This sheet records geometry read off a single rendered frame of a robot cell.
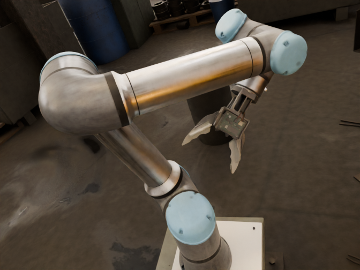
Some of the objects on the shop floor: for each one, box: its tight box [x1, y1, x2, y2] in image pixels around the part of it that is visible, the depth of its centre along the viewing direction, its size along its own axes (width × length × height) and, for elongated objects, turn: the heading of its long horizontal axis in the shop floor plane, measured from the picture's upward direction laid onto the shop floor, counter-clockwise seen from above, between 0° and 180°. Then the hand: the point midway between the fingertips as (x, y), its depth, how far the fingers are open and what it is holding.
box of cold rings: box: [0, 1, 86, 126], centre depth 299 cm, size 123×93×87 cm
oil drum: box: [58, 0, 130, 65], centre depth 347 cm, size 59×59×89 cm
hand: (206, 159), depth 75 cm, fingers open, 14 cm apart
